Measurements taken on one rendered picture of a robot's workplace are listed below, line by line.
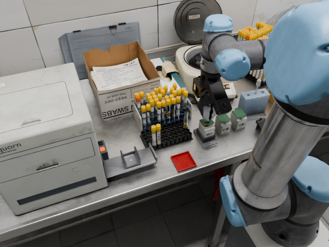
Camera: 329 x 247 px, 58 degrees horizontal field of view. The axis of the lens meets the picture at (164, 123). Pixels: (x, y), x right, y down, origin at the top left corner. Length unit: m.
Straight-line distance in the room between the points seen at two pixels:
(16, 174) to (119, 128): 0.43
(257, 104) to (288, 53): 0.80
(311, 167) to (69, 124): 0.57
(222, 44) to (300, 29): 0.41
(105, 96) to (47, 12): 0.41
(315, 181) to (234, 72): 0.30
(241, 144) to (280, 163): 0.57
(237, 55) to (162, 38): 0.78
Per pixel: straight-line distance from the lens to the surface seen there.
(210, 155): 1.05
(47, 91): 0.87
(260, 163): 0.56
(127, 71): 1.30
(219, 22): 0.81
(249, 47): 0.76
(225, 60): 0.72
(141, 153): 0.99
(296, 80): 0.38
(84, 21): 1.32
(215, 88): 0.90
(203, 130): 1.04
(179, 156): 1.03
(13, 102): 0.87
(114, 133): 1.12
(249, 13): 1.65
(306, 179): 0.73
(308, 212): 0.77
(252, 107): 1.18
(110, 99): 1.11
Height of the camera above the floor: 1.68
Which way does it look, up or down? 45 degrees down
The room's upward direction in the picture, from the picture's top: straight up
